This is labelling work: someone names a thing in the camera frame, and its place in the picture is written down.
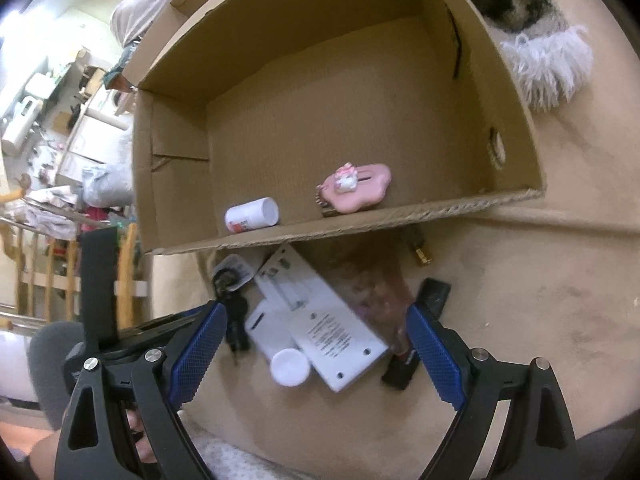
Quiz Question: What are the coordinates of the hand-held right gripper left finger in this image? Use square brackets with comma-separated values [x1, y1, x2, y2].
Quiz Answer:
[54, 301, 228, 480]

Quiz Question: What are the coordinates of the white printed box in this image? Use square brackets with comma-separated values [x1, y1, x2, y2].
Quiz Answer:
[254, 243, 390, 393]

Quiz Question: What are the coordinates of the white power adapter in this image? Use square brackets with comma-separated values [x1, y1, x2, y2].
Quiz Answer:
[245, 300, 301, 361]

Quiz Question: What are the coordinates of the pink perfume bottle gold cap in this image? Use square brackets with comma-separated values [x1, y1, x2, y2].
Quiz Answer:
[400, 227, 435, 267]

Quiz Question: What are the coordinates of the white cabinet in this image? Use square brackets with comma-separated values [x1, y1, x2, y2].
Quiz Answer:
[56, 107, 133, 186]

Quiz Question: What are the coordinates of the black stick with red label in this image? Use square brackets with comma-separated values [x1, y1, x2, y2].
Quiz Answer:
[381, 347, 421, 391]

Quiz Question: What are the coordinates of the wooden chair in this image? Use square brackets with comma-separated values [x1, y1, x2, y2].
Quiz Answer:
[0, 217, 151, 323]

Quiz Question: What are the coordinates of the black rectangular case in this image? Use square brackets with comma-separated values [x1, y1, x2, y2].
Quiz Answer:
[415, 277, 452, 318]

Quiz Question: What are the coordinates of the shaggy black and white blanket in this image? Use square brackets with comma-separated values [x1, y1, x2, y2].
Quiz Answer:
[442, 0, 596, 113]

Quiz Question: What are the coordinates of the large cardboard box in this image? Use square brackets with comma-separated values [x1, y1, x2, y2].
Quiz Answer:
[121, 0, 548, 257]

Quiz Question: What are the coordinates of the white soap dish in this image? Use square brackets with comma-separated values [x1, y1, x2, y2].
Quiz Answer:
[270, 349, 312, 388]

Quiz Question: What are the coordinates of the person's left hand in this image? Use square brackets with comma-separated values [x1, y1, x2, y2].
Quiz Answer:
[124, 407, 160, 465]

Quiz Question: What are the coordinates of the white plastic bag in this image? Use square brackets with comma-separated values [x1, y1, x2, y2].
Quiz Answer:
[82, 165, 135, 208]

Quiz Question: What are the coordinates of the white pill bottle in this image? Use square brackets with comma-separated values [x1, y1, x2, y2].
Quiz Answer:
[224, 197, 280, 234]

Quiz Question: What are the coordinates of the pink cloud-shaped trinket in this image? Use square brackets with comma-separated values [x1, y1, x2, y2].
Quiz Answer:
[316, 162, 392, 217]

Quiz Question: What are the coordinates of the white textured cloth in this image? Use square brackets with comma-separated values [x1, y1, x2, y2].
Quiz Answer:
[185, 412, 321, 480]

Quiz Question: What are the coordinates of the black key bunch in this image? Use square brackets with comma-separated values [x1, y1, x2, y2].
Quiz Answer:
[212, 266, 251, 366]

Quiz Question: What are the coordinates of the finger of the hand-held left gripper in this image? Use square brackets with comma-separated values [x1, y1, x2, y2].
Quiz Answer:
[117, 307, 213, 347]
[80, 227, 120, 356]

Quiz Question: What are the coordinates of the pink translucent gua sha tool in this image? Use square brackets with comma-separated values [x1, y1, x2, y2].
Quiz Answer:
[330, 247, 416, 361]

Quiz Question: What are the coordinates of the white key tag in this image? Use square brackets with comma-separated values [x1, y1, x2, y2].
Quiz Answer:
[216, 255, 257, 292]

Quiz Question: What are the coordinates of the cluttered kitchen shelf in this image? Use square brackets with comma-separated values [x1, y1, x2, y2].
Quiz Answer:
[0, 45, 116, 176]

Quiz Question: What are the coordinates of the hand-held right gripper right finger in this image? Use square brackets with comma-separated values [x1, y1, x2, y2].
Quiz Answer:
[405, 304, 583, 480]

